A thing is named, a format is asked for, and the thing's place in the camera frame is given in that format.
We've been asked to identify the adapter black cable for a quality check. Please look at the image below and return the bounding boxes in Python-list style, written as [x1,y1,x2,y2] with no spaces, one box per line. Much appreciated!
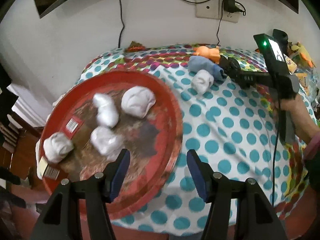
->
[151,0,226,46]

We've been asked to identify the black plastic bag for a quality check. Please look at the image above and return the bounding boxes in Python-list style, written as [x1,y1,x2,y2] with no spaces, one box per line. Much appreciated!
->
[219,55,241,79]

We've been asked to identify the white towel sock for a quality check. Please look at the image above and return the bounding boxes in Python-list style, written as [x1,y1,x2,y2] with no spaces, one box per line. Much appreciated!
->
[90,126,124,161]

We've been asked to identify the colourful polka dot cloth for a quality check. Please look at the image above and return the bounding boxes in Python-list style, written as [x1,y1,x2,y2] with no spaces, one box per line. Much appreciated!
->
[76,44,309,236]

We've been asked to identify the black clamp mount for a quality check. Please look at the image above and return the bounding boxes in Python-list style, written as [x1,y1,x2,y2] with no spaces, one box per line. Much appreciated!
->
[272,29,289,46]

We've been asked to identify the yellow cartoon box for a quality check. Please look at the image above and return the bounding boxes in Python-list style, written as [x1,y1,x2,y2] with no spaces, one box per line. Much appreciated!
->
[295,73,309,89]
[284,55,297,74]

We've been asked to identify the red barcode box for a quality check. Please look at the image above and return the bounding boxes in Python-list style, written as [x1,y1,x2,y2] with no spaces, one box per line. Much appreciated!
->
[61,115,84,140]

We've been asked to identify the round red tray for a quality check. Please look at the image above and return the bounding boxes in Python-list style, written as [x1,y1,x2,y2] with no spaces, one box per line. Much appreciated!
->
[40,70,182,219]

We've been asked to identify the clear plastic bag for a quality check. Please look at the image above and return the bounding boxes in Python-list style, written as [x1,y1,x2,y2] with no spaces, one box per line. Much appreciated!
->
[92,93,119,128]

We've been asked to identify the orange rubber pig toy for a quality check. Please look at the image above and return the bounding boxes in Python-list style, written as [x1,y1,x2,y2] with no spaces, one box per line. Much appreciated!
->
[193,46,220,64]

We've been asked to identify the black hanging cable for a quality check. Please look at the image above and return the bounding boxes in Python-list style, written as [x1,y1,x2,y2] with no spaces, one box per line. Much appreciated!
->
[117,0,126,49]

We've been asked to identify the person right hand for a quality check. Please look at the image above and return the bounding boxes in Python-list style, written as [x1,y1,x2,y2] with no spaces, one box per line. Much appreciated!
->
[271,94,319,144]

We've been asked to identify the yellow plush toy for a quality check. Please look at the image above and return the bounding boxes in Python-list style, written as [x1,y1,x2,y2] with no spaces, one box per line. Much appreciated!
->
[291,42,314,68]

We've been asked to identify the black plug with cable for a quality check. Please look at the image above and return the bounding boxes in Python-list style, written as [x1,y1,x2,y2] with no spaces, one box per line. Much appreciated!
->
[235,1,246,16]

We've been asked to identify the cream small box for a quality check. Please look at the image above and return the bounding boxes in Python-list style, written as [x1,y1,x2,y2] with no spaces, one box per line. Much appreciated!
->
[36,156,60,180]

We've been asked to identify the red candy wrapper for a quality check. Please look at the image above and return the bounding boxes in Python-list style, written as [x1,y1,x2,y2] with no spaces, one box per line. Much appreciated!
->
[125,41,146,53]

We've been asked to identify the clear plastic bag ball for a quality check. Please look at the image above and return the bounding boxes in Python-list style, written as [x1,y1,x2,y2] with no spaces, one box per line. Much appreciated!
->
[43,132,74,164]

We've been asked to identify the black power adapter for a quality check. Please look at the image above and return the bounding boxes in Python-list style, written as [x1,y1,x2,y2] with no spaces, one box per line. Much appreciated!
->
[223,0,238,13]

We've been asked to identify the white wall socket plate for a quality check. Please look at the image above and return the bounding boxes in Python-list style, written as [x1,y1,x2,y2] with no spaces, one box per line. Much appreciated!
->
[195,0,242,23]

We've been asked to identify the blue sock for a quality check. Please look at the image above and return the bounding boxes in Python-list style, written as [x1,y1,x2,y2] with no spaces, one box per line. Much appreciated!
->
[188,56,227,81]

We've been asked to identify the white sock ball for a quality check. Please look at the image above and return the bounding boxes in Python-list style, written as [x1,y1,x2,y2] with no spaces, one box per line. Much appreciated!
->
[191,69,214,95]

